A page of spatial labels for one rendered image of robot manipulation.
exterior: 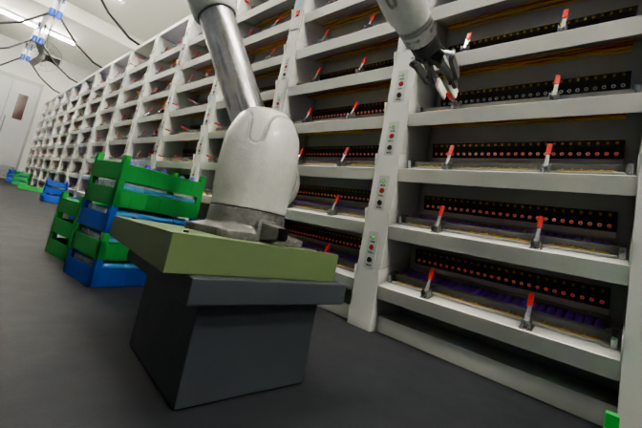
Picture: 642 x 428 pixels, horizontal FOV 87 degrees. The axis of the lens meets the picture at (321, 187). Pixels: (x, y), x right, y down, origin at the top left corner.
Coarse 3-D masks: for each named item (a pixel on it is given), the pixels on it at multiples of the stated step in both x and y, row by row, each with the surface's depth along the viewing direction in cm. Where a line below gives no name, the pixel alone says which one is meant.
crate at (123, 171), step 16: (96, 160) 111; (128, 160) 102; (96, 176) 111; (112, 176) 103; (128, 176) 103; (144, 176) 107; (160, 176) 111; (176, 176) 116; (176, 192) 116; (192, 192) 122
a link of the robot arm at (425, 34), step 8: (432, 16) 84; (424, 24) 82; (432, 24) 84; (416, 32) 83; (424, 32) 84; (432, 32) 85; (408, 40) 86; (416, 40) 85; (424, 40) 85; (408, 48) 89; (416, 48) 88
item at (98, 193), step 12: (96, 192) 107; (108, 192) 103; (120, 192) 101; (132, 192) 104; (168, 192) 134; (108, 204) 101; (120, 204) 102; (132, 204) 105; (144, 204) 108; (156, 204) 111; (168, 204) 115; (180, 204) 118; (192, 204) 122; (180, 216) 118; (192, 216) 123
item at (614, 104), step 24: (600, 96) 83; (624, 96) 80; (408, 120) 119; (432, 120) 113; (456, 120) 107; (480, 120) 102; (504, 120) 107; (528, 120) 104; (552, 120) 100; (576, 120) 97
